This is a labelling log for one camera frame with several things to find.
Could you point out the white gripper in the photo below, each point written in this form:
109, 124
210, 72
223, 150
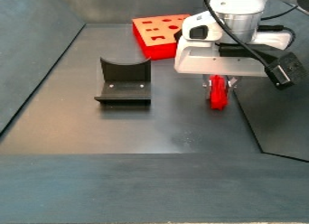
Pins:
208, 52

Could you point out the red star prism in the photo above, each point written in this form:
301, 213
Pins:
218, 94

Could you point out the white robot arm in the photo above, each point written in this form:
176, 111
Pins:
246, 7

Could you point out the black curved fixture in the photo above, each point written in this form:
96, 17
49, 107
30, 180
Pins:
127, 82

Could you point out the red shape sorter block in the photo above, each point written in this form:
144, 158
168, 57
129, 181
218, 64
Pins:
153, 34

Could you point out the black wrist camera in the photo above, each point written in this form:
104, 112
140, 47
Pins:
285, 70

